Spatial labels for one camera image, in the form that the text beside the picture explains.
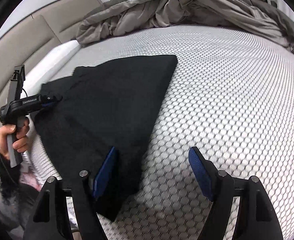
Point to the beige padded headboard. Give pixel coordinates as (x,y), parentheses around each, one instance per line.
(36,30)

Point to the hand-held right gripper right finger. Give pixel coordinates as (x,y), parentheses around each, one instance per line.
(202,175)

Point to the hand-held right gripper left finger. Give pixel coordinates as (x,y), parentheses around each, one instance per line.
(104,175)

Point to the dark fuzzy cloth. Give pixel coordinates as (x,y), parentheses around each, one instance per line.
(14,192)

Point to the person's left hand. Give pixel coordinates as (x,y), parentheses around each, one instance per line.
(4,140)

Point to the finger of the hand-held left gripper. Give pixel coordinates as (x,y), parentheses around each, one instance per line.
(52,98)

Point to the white pillow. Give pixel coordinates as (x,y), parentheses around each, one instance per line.
(59,53)

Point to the pink cloth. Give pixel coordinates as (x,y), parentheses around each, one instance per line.
(33,180)

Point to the grey duvet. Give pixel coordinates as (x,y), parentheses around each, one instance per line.
(174,5)

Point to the black pants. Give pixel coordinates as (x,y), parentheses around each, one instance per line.
(111,92)

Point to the bed mattress with honeycomb cover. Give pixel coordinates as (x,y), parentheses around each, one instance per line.
(224,92)

